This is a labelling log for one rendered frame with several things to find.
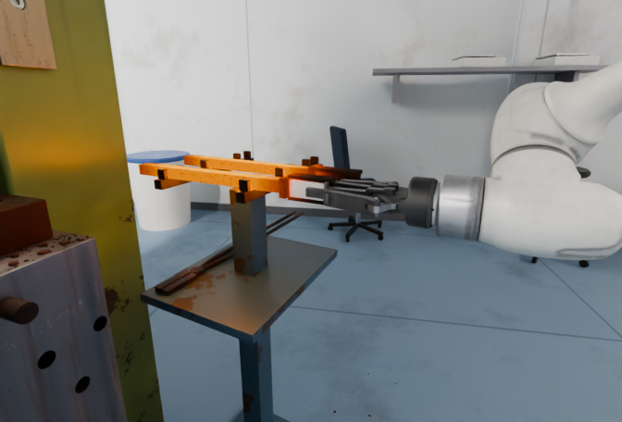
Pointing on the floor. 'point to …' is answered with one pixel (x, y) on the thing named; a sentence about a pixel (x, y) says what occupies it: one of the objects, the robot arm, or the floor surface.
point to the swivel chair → (361, 179)
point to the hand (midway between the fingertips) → (311, 189)
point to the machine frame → (82, 158)
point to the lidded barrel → (168, 212)
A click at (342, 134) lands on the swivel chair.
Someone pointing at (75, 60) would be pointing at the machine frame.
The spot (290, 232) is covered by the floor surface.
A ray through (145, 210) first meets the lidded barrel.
